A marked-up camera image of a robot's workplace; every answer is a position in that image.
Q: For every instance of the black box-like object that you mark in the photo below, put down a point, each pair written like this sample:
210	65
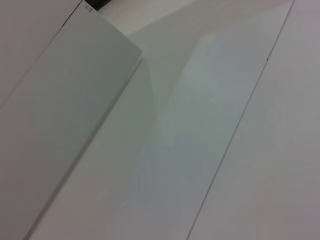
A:
97	3

